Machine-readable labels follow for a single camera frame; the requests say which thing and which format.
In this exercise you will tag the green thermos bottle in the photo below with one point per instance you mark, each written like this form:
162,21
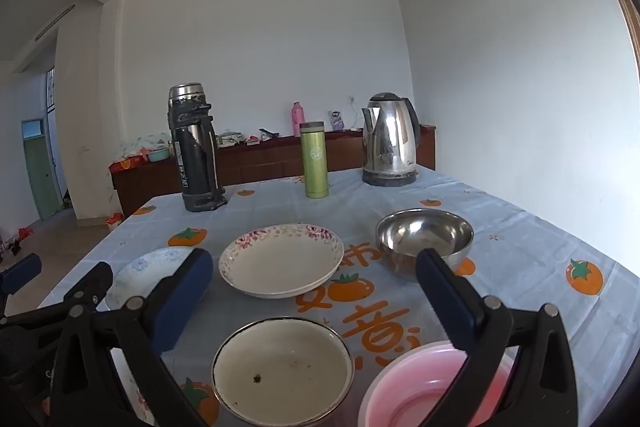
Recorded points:
313,142

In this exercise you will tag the black steel thermos flask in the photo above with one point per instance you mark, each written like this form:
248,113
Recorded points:
194,141

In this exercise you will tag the dark red wooden sideboard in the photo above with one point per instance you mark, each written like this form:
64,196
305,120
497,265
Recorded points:
136,181

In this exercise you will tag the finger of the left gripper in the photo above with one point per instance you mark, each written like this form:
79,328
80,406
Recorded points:
20,274
91,289

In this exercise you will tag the stainless steel electric kettle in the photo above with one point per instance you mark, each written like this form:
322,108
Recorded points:
391,135

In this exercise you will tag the white enamel bowl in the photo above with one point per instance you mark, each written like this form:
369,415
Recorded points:
283,371

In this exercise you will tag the pink thermos on sideboard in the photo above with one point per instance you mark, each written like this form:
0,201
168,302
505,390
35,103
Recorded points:
298,117

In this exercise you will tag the pink plastic bowl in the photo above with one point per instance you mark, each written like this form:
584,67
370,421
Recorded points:
408,389

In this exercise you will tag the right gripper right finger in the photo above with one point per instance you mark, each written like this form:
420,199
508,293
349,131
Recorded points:
540,389

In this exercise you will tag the stainless steel bowl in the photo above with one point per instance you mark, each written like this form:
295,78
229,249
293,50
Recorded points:
403,234

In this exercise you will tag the green door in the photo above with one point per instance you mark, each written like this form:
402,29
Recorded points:
40,168

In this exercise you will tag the teal basin on sideboard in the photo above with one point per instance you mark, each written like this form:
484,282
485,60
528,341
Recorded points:
159,154

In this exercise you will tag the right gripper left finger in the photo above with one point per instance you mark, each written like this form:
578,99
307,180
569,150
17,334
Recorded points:
176,295

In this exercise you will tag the blue persimmon tablecloth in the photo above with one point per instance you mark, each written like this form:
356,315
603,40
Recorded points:
521,259

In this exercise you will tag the mesh food cover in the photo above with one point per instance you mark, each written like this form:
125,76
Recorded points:
145,144

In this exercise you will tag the pink floral white plate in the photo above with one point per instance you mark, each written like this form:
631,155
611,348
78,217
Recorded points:
281,261

